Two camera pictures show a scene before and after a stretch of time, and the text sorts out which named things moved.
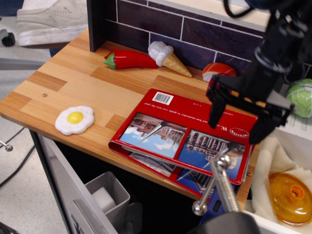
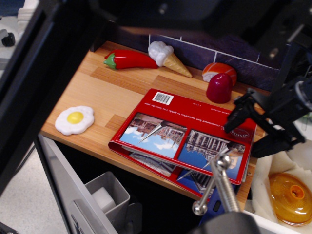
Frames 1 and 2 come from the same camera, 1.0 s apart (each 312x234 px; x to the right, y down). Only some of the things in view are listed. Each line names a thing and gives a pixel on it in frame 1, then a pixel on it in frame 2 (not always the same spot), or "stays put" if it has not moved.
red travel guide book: [169, 133] stays put
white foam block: [104, 199] stays put
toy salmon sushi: [213, 68] stays put
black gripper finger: [264, 126] -> [273, 143]
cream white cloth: [271, 158] stays put
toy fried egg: [75, 120] stays put
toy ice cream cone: [163, 54] stays put
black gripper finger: [217, 110] -> [243, 107]
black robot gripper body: [260, 87] -> [279, 109]
